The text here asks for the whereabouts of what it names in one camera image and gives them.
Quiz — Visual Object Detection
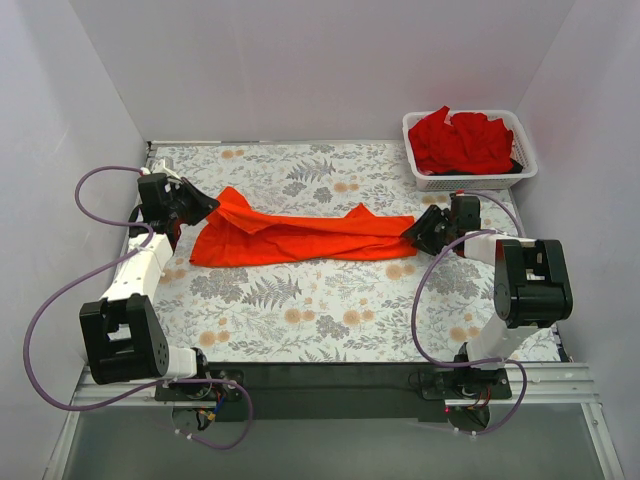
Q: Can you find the orange t shirt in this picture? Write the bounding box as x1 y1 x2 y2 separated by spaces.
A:
190 187 417 268

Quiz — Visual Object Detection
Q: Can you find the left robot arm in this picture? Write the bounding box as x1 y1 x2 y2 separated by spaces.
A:
79 170 219 385

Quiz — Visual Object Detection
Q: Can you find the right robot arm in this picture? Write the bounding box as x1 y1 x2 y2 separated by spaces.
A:
402 191 573 371

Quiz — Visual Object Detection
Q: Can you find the red shirts pile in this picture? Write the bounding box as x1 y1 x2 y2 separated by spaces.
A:
409 106 514 175

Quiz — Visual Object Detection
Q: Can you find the white plastic basket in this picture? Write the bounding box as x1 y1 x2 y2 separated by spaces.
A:
402 110 538 191

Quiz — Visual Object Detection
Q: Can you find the black garment in basket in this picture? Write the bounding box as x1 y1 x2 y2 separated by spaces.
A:
438 158 524 176

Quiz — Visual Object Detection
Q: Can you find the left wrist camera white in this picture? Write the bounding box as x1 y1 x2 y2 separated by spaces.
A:
140 158 182 181

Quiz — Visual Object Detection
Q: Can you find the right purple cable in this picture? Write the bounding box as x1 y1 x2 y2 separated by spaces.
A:
411 189 528 435

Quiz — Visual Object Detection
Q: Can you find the purple cable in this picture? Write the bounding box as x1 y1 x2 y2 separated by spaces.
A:
22 165 255 450
411 189 528 435

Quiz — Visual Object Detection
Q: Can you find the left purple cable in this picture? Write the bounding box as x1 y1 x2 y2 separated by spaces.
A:
22 165 255 450

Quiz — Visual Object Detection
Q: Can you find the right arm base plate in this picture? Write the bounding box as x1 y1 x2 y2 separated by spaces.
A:
408 365 512 401

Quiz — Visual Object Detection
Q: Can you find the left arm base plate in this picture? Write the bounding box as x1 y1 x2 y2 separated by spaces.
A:
154 369 245 402

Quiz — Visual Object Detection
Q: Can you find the aluminium frame rail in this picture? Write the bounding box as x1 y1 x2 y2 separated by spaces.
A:
72 362 600 406

